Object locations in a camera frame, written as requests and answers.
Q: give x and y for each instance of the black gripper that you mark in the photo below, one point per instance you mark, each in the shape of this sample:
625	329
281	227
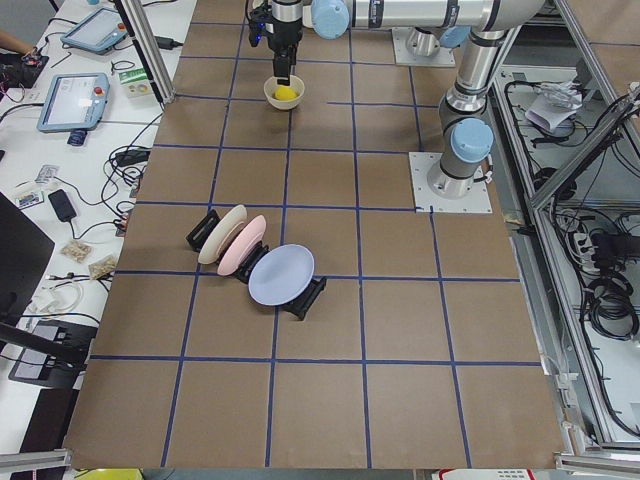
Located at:
285	34

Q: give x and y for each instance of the yellow lemon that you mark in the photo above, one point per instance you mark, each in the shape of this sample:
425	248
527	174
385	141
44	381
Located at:
285	93

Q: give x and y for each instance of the cream bowl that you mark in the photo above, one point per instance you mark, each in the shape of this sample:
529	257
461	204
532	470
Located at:
270	86

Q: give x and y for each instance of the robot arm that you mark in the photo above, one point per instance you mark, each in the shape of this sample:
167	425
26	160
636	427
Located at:
484	25

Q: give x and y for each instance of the green white carton box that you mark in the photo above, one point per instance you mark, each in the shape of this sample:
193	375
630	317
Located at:
134	83

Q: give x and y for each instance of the cream plate in rack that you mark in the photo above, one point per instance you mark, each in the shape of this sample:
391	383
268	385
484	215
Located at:
223	234

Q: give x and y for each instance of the pink plate in rack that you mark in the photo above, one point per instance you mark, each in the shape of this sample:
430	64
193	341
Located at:
242	245

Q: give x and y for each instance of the blue teach pendant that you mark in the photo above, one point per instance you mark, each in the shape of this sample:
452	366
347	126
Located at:
97	33
74	102

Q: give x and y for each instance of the light blue plate in rack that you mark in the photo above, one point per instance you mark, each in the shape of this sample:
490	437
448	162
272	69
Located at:
281	275

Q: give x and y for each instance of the black dish rack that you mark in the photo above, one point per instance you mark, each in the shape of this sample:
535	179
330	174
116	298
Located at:
299	307

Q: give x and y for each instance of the black smartphone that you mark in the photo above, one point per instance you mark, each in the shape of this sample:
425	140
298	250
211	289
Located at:
62	205

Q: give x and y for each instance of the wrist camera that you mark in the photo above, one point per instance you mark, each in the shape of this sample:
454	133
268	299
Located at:
259	20

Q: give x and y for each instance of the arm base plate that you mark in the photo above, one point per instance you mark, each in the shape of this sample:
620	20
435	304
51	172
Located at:
421	47
435	192

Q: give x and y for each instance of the aluminium frame post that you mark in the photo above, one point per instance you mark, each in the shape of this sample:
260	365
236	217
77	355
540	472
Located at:
139	29

